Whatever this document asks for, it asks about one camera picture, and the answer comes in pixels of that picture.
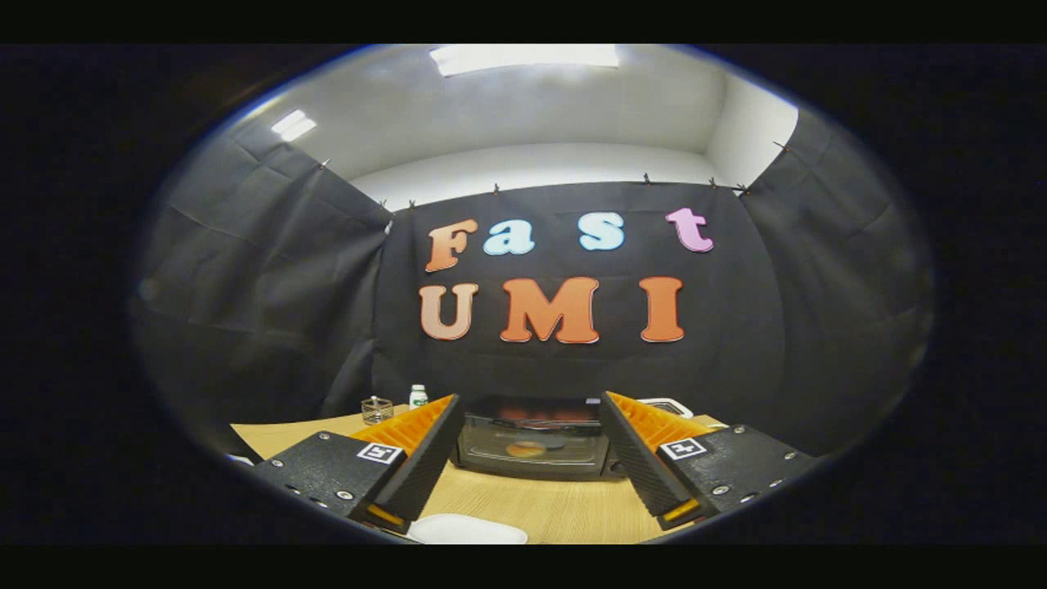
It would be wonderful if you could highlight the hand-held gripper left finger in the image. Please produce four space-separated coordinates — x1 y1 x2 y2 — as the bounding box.
249 394 465 534

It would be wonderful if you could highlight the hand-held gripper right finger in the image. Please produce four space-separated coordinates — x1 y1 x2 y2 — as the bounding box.
600 391 820 531

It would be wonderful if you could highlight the black toaster oven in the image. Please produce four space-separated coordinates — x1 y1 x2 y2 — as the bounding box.
452 395 631 481

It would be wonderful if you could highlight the white plate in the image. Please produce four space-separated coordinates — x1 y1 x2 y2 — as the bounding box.
407 514 528 545

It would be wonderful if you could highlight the small ceiling light panel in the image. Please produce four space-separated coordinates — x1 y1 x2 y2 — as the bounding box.
272 110 317 142

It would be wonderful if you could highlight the large ceiling light panel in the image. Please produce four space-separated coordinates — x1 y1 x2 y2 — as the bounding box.
431 44 620 78

